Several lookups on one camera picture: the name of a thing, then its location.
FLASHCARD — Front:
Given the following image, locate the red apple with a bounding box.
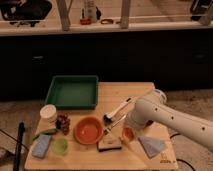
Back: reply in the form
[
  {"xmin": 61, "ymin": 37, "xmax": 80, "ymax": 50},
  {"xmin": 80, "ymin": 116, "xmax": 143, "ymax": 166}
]
[{"xmin": 122, "ymin": 127, "xmax": 135, "ymax": 142}]

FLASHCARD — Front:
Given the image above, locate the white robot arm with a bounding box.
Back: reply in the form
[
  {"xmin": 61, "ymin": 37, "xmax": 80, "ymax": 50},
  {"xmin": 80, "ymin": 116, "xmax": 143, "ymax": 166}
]
[{"xmin": 125, "ymin": 89, "xmax": 213, "ymax": 152}]

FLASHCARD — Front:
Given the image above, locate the green plastic tray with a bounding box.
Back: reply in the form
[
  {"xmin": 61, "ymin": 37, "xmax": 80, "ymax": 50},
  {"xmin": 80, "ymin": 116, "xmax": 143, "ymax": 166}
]
[{"xmin": 45, "ymin": 75, "xmax": 98, "ymax": 110}]

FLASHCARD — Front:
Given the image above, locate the silver fork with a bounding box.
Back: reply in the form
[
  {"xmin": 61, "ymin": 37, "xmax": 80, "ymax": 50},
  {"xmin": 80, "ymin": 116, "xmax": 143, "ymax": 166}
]
[{"xmin": 104, "ymin": 115, "xmax": 126, "ymax": 134}]

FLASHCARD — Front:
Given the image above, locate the orange bowl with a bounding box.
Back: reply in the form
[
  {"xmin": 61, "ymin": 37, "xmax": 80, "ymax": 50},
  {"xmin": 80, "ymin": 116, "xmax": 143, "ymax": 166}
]
[{"xmin": 73, "ymin": 117, "xmax": 104, "ymax": 145}]

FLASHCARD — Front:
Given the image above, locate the dark grape bunch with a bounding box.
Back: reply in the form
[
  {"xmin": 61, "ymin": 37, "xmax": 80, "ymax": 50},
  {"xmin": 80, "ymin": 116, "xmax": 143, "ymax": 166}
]
[{"xmin": 55, "ymin": 115, "xmax": 70, "ymax": 135}]

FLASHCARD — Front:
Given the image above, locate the white cup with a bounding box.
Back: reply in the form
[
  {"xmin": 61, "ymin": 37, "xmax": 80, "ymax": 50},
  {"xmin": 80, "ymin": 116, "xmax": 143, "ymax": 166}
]
[{"xmin": 40, "ymin": 104, "xmax": 57, "ymax": 123}]

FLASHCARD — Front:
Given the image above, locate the green pepper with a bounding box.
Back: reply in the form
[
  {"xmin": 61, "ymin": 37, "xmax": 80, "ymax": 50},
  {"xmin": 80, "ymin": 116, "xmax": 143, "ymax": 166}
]
[{"xmin": 32, "ymin": 128, "xmax": 58, "ymax": 141}]

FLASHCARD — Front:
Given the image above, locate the small green cup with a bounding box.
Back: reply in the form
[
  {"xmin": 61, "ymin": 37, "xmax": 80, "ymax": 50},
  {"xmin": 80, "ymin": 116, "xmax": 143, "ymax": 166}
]
[{"xmin": 51, "ymin": 138, "xmax": 68, "ymax": 155}]

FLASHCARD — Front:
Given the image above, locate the blue cloth right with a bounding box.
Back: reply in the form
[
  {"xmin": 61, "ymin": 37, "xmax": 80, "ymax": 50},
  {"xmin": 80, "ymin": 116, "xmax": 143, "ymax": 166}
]
[{"xmin": 138, "ymin": 136, "xmax": 167, "ymax": 158}]

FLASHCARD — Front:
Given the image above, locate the white bottle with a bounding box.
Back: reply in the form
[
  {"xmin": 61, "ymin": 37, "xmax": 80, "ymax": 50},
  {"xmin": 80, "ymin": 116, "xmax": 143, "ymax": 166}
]
[{"xmin": 84, "ymin": 0, "xmax": 97, "ymax": 23}]

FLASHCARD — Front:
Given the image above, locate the blue sponge left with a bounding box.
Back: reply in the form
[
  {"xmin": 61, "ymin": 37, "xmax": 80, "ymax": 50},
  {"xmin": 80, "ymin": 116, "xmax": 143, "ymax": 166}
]
[{"xmin": 32, "ymin": 134, "xmax": 51, "ymax": 158}]

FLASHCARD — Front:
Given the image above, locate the black pole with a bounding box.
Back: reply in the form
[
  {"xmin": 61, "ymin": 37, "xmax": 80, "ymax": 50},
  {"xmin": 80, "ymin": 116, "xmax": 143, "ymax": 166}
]
[{"xmin": 13, "ymin": 122, "xmax": 25, "ymax": 171}]

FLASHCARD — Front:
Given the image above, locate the black office chair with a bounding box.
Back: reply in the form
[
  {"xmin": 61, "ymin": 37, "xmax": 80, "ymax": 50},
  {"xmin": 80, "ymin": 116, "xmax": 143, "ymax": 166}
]
[{"xmin": 0, "ymin": 0, "xmax": 52, "ymax": 27}]

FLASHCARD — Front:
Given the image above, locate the black cable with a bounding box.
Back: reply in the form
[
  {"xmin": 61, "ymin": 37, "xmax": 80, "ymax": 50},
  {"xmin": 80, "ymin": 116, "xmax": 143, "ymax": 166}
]
[{"xmin": 169, "ymin": 133, "xmax": 198, "ymax": 171}]

